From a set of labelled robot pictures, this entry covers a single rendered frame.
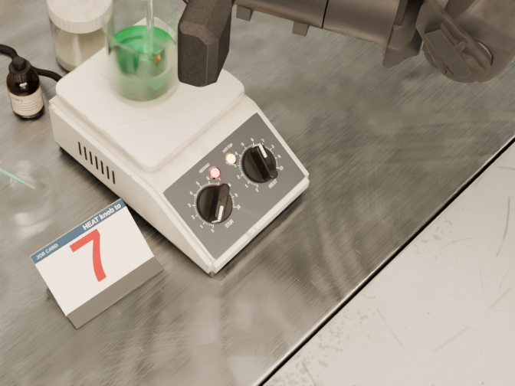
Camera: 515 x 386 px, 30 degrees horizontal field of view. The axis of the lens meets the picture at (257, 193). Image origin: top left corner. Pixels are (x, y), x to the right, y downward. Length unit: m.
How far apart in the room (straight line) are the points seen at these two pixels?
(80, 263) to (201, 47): 0.27
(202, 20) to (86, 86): 0.24
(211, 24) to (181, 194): 0.23
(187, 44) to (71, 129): 0.25
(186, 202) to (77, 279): 0.11
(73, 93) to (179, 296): 0.19
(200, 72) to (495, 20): 0.19
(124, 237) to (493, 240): 0.33
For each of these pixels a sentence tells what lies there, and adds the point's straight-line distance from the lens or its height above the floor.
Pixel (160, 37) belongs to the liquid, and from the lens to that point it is 0.81.
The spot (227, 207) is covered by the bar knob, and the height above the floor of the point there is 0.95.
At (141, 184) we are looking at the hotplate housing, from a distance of 0.80.
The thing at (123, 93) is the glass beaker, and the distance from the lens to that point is 0.80.
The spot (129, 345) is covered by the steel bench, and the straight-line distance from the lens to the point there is 0.80.
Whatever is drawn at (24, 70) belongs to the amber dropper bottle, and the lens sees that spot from 0.88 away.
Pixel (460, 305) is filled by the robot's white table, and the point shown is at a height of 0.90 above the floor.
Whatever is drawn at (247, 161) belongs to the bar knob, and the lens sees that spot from 0.82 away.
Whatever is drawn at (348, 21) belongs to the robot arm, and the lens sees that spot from 0.65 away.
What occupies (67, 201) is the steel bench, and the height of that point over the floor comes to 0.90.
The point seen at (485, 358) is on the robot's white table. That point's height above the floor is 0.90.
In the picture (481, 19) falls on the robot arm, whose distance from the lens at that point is 0.63.
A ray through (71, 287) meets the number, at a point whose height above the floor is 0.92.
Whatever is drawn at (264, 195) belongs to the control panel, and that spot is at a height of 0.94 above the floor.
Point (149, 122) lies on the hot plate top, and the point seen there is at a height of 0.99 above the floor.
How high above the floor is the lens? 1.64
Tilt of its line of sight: 59 degrees down
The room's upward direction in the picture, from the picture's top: 9 degrees clockwise
